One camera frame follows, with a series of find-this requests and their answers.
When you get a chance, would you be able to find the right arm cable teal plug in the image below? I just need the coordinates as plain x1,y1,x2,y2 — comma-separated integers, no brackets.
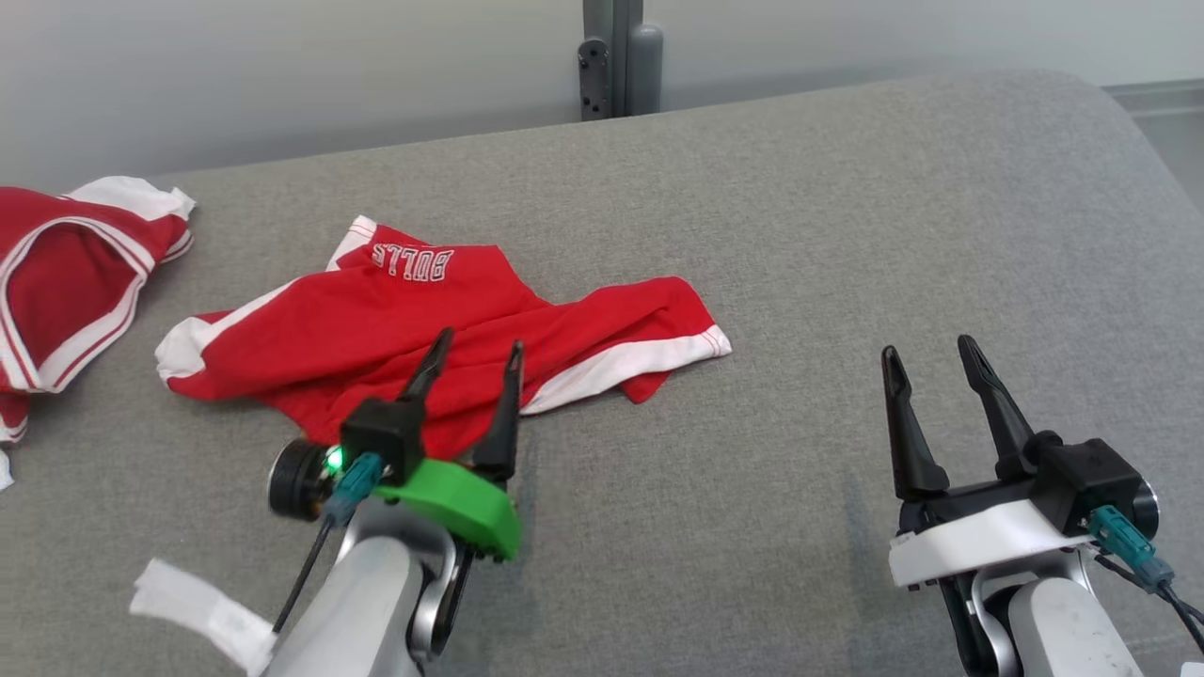
1088,504,1204,656

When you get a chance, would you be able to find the white left cable label tag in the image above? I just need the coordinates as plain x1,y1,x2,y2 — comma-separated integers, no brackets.
129,557,279,677

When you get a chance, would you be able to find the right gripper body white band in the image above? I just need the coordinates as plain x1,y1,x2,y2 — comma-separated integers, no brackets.
888,478,1098,590

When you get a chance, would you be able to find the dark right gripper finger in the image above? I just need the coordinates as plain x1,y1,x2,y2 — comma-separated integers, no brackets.
957,334,1043,483
880,344,952,502

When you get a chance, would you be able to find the red white basketball jersey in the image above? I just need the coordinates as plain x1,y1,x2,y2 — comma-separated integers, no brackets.
0,175,198,492

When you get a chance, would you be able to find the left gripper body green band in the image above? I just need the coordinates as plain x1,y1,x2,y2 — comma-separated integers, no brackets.
372,457,524,564

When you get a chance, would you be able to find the red shorts white trim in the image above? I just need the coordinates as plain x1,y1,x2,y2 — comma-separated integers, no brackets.
154,214,734,464

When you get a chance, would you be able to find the left arm cable teal plug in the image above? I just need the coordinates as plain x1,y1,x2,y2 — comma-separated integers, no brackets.
271,451,387,634

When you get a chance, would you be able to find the arm cable teal plug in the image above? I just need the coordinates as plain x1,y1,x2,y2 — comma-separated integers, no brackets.
271,451,387,634
1088,504,1204,656

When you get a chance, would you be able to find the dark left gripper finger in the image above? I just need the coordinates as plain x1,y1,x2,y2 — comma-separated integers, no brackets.
403,326,456,406
469,339,526,482

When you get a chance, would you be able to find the grey metal post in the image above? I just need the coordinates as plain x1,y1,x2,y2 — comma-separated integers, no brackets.
578,0,665,122

